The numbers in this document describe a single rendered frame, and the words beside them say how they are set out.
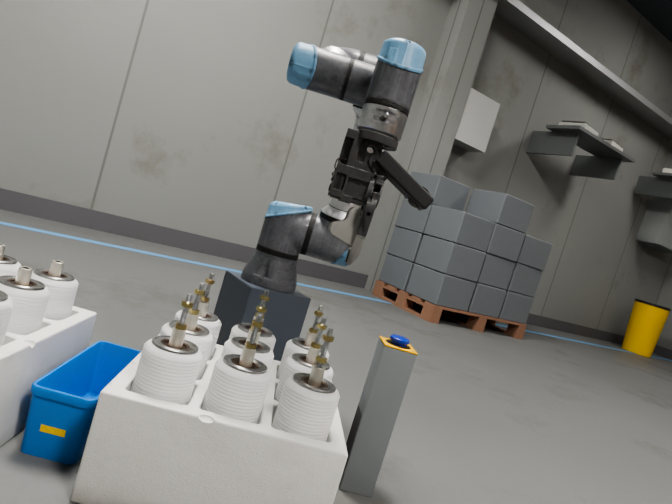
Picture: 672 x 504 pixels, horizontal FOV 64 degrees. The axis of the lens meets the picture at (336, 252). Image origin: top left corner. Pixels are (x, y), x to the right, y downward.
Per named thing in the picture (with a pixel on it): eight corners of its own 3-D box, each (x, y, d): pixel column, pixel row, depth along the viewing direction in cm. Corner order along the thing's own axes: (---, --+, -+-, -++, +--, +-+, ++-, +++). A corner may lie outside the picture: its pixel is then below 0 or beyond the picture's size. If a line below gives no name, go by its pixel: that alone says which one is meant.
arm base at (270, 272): (232, 271, 147) (242, 237, 146) (279, 281, 155) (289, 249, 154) (254, 286, 134) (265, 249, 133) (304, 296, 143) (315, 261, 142)
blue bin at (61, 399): (85, 390, 118) (99, 339, 117) (134, 403, 119) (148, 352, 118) (10, 452, 88) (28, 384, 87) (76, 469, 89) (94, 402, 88)
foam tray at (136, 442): (141, 405, 119) (163, 328, 118) (308, 447, 123) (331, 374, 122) (68, 502, 81) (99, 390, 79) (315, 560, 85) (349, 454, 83)
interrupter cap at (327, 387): (285, 374, 91) (286, 370, 91) (322, 378, 95) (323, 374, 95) (303, 393, 85) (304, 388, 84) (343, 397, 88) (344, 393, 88)
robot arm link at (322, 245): (302, 248, 151) (360, 52, 137) (352, 263, 152) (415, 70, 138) (298, 259, 140) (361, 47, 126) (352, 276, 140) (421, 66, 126)
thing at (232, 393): (245, 485, 87) (277, 381, 85) (186, 477, 84) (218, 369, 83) (239, 455, 96) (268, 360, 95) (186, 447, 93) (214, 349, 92)
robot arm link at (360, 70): (353, 67, 102) (357, 49, 91) (409, 85, 102) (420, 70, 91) (341, 107, 102) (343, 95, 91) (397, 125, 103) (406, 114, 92)
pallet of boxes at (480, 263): (460, 313, 498) (495, 204, 491) (522, 339, 439) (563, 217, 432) (371, 294, 437) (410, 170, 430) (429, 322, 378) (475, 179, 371)
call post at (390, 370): (336, 472, 116) (378, 336, 114) (366, 480, 116) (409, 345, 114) (339, 490, 109) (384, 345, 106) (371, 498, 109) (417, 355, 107)
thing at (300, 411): (248, 467, 93) (278, 369, 91) (296, 468, 97) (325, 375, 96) (268, 500, 84) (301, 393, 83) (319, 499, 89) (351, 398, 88)
